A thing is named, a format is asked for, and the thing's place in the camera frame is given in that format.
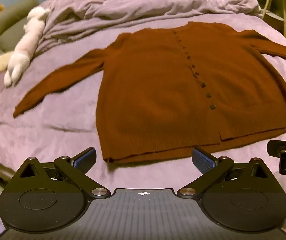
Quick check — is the brown knit cardigan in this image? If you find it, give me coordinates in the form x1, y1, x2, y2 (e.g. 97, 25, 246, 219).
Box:
13, 22, 286, 163

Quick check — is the yellow-green side table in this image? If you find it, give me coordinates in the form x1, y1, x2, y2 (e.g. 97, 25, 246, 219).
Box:
258, 0, 286, 38

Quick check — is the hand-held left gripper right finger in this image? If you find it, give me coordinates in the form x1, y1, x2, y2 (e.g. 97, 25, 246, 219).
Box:
177, 147, 275, 198

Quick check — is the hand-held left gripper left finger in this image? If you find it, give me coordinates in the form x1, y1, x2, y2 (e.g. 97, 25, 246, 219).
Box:
14, 147, 110, 198

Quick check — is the purple bed sheet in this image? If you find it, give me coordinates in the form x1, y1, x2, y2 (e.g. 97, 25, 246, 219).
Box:
0, 15, 286, 233

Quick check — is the green sofa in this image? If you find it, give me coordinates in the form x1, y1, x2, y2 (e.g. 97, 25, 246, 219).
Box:
0, 0, 40, 53

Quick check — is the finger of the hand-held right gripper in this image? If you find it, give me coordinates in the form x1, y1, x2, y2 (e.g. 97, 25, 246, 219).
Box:
267, 141, 286, 157

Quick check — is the white plush toy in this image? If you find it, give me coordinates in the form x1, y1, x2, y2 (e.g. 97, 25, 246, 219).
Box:
3, 7, 51, 88

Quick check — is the crumpled purple duvet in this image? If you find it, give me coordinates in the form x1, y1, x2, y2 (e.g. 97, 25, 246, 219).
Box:
42, 0, 263, 43

